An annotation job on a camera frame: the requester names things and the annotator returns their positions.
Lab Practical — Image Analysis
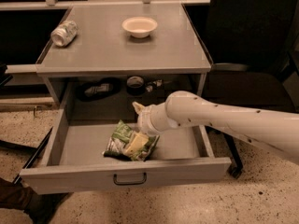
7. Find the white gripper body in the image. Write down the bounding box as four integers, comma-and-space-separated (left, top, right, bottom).
136, 104, 178, 136

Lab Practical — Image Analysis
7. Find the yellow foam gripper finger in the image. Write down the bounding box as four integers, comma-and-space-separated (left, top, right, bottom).
124, 133, 149, 157
132, 102, 145, 114

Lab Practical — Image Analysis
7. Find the green jalapeno chip bag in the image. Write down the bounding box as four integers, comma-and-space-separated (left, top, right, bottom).
103, 120, 160, 161

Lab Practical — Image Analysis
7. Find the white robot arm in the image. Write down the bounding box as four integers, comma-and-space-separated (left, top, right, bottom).
132, 91, 299, 164

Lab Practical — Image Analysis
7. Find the grey metal cabinet counter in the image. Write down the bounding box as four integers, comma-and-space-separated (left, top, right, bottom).
35, 2, 214, 105

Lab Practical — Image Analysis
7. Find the grey open top drawer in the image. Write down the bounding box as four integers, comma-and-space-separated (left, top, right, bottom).
21, 75, 231, 194

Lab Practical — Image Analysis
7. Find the small crumpled wrapper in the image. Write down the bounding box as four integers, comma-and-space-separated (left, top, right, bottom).
145, 79, 171, 92

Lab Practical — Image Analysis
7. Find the black tape roll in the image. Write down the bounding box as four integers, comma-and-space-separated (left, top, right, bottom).
126, 76, 145, 95

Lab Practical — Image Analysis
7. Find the black pouch with label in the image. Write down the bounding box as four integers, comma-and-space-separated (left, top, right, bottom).
75, 77, 121, 102

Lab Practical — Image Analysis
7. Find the white paper bowl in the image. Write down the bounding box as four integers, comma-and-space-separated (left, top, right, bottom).
122, 17, 158, 38

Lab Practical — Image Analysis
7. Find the black floor stand leg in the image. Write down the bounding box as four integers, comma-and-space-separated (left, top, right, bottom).
0, 127, 53, 185

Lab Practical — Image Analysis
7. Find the silver green soda can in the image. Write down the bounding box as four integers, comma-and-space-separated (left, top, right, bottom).
50, 21, 78, 47

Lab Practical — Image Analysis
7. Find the brown shoe and leg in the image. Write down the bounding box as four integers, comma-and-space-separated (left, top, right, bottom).
0, 178, 67, 224

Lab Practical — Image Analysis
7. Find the black office chair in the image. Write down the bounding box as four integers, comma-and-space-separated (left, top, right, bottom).
200, 0, 299, 179

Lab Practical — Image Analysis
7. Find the black metal drawer handle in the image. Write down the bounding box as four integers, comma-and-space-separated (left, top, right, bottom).
113, 173, 147, 186

